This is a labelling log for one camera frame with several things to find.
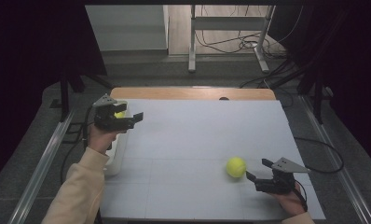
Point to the white table mat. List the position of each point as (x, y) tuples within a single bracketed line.
[(199, 149)]

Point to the metal floor rail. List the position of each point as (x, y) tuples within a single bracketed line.
[(339, 168), (40, 168)]

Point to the person's left hand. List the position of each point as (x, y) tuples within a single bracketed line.
[(99, 140)]

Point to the white plastic bin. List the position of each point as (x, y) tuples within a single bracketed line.
[(118, 155)]

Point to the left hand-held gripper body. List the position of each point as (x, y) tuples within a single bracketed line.
[(107, 119)]

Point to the black metal stand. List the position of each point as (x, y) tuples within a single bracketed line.
[(318, 96), (64, 96)]

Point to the dark curtain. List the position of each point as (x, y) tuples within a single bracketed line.
[(25, 62), (351, 62)]

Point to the white metal desk frame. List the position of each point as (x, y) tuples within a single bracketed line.
[(227, 23)]

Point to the wooden table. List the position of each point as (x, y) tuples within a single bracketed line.
[(189, 93)]

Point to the white cabinet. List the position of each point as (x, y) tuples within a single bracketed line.
[(127, 28)]

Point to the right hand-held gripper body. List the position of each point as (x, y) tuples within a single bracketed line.
[(278, 183)]

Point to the yellow tennis ball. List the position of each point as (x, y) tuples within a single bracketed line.
[(120, 114), (236, 167)]

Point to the person's right hand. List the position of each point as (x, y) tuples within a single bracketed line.
[(291, 202)]

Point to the dark round table grommet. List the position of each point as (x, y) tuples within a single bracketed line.
[(224, 98)]

